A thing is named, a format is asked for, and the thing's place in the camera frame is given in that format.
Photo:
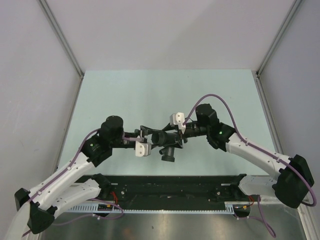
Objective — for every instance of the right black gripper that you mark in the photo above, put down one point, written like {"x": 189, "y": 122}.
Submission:
{"x": 183, "y": 136}

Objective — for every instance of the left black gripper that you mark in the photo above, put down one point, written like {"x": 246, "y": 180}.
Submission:
{"x": 143, "y": 131}

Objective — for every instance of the black pipe tee fitting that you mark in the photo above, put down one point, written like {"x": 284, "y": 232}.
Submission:
{"x": 168, "y": 151}

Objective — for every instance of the black threaded coupling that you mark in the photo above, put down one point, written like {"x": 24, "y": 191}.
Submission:
{"x": 158, "y": 138}

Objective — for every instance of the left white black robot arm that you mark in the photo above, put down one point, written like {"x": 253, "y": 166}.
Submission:
{"x": 42, "y": 204}

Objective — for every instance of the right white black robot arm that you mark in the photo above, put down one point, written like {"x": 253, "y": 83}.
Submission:
{"x": 289, "y": 178}

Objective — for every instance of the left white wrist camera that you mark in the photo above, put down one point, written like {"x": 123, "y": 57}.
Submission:
{"x": 142, "y": 149}

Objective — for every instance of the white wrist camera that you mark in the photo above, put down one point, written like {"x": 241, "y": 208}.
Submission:
{"x": 177, "y": 120}
{"x": 142, "y": 149}

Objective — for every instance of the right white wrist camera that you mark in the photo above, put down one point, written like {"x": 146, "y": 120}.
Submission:
{"x": 177, "y": 120}

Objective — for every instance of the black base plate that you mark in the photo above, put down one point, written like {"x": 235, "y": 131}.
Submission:
{"x": 175, "y": 192}

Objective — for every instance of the aluminium frame rail left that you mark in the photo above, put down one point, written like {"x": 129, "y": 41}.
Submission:
{"x": 57, "y": 159}

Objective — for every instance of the white slotted cable duct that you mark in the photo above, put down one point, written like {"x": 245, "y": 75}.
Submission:
{"x": 107, "y": 208}

